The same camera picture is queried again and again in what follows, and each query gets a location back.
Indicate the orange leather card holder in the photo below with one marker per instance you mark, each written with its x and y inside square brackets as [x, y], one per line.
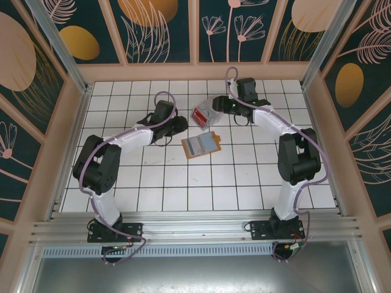
[209, 143]

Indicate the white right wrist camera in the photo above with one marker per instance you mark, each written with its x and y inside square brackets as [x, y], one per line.
[234, 83]

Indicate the aluminium side rail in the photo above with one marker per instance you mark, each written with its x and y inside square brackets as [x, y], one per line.
[80, 116]
[315, 128]

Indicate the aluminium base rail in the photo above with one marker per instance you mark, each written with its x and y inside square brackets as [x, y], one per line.
[195, 226]

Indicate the clear bag with red contents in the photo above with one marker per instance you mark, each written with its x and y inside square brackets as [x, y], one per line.
[214, 117]

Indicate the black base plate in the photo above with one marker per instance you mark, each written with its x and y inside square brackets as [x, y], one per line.
[262, 230]
[131, 232]

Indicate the grey metal sheet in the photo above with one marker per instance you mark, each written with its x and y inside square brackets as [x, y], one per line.
[195, 274]

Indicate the aluminium corner post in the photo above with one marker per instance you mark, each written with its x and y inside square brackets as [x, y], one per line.
[61, 45]
[324, 45]

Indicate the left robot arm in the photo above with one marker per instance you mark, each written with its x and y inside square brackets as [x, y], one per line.
[97, 164]

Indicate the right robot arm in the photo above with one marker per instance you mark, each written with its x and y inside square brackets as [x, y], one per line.
[299, 158]

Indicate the red credit card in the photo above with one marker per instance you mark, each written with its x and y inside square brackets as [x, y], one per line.
[200, 117]

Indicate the grey striped credit card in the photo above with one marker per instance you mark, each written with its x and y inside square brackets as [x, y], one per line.
[194, 146]

